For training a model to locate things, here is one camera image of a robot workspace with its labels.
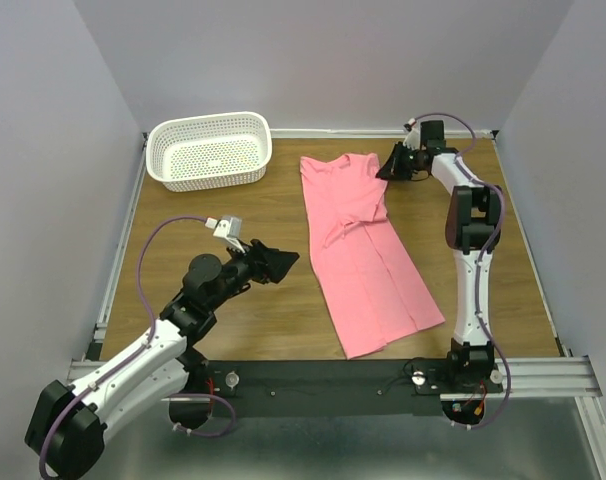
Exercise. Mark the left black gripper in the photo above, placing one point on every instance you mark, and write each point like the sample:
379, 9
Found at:
266, 264

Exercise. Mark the white perforated plastic basket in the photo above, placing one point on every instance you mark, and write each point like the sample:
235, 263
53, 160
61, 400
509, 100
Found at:
209, 151

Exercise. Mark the aluminium frame rail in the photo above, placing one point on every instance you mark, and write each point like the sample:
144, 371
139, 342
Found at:
527, 378

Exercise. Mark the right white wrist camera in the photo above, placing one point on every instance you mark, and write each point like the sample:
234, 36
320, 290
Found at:
412, 139

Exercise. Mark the pink t shirt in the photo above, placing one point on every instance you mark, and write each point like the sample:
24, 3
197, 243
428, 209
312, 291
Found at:
373, 291

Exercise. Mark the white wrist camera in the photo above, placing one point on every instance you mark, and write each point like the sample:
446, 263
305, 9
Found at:
412, 139
227, 229

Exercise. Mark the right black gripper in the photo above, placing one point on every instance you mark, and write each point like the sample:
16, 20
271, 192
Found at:
390, 170

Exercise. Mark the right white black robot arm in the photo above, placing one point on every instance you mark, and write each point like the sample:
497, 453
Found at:
473, 226

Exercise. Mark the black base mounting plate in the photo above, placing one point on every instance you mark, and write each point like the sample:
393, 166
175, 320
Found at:
330, 388

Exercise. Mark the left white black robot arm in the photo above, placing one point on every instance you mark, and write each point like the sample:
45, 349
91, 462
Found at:
71, 424

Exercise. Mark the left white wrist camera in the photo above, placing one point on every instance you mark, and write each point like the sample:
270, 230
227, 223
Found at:
227, 229

